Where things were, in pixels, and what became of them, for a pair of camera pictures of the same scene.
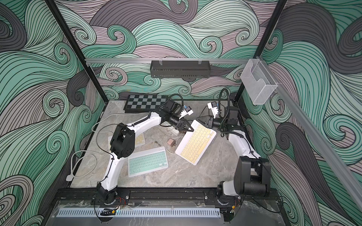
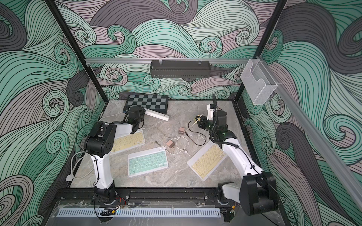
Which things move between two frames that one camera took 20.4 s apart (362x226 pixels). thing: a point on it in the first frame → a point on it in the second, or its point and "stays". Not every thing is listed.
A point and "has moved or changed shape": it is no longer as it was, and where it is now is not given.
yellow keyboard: [194, 144] → [205, 162]
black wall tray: [180, 68] stays
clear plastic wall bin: [258, 82] stays
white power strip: [176, 132] has moved or changed shape
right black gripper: [210, 123] → [204, 123]
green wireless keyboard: [151, 160] stays
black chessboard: [143, 103] stays
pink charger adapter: [171, 142] stays
